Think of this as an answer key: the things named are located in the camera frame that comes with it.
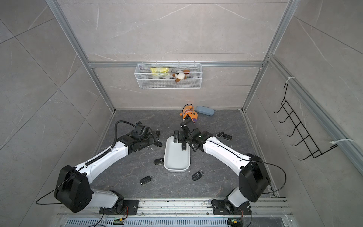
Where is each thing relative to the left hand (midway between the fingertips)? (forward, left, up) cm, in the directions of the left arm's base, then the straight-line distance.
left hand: (154, 136), depth 86 cm
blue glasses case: (+31, -37, -10) cm, 50 cm away
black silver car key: (-20, -26, -13) cm, 36 cm away
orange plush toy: (+32, -24, -10) cm, 41 cm away
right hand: (-1, -17, +3) cm, 17 cm away
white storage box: (-10, -13, -14) cm, 21 cm away
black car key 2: (-22, +5, -13) cm, 26 cm away
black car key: (-11, -2, -14) cm, 17 cm away
